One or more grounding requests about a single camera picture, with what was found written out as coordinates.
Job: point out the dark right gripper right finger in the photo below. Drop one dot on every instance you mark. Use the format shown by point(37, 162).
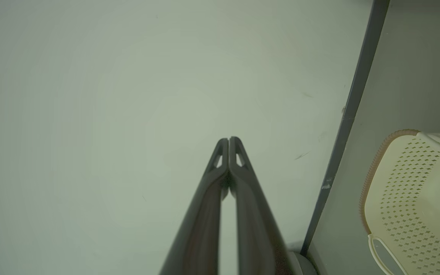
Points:
point(256, 229)

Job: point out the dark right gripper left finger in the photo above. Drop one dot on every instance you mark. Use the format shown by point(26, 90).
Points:
point(201, 229)

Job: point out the white plastic laundry basket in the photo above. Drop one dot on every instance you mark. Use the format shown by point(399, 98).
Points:
point(414, 198)

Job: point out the black baseboard strip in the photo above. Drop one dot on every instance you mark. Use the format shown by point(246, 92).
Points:
point(351, 114)

